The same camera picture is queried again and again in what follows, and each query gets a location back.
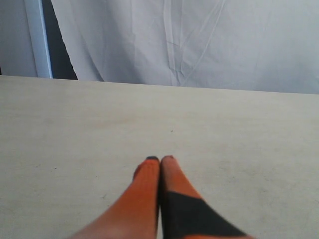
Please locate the white backdrop sheet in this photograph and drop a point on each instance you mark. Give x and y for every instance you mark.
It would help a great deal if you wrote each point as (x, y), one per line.
(260, 45)

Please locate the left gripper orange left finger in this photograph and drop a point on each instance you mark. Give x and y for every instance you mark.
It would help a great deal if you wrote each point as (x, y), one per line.
(134, 215)

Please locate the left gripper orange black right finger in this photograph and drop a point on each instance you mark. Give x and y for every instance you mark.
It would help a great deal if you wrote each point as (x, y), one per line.
(184, 213)

